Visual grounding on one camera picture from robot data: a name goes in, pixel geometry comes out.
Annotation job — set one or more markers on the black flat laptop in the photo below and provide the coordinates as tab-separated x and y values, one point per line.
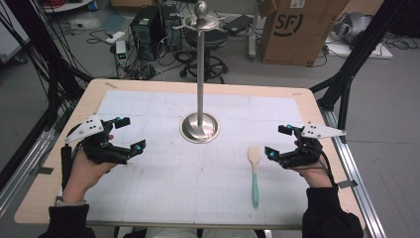
237	24

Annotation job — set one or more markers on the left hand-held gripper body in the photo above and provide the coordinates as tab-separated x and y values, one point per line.
94	147

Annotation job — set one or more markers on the metal utensil stand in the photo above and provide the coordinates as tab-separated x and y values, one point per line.
200	66

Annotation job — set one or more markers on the white flat board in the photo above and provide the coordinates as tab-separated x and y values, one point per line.
379	51

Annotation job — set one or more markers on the white power strip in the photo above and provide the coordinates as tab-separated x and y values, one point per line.
115	37

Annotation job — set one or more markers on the white gridded mat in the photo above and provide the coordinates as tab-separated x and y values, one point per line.
165	185

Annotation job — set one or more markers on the grey bag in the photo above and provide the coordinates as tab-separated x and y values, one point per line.
351	26

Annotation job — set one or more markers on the person's right hand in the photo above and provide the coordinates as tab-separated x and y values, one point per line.
317	175

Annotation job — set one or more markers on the black swivel stool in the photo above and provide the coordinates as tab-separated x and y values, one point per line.
211	43

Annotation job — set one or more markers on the cardboard box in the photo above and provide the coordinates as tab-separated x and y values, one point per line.
297	36

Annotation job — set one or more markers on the black computer tower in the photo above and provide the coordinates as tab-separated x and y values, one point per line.
171	29
147	33

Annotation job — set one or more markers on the person's left hand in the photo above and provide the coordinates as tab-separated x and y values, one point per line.
82	175

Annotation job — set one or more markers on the black frame strut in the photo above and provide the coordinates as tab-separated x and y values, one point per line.
360	53
43	49

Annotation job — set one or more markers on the black tape piece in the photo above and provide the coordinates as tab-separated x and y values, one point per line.
348	184
45	170

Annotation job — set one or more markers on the white metal post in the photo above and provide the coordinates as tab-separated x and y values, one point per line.
253	36

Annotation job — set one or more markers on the white device with green light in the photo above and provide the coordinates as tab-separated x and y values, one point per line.
121	53

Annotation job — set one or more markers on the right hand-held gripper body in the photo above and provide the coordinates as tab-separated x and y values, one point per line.
308	150

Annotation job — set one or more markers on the aluminium rail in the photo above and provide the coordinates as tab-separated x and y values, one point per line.
23	175
356	172

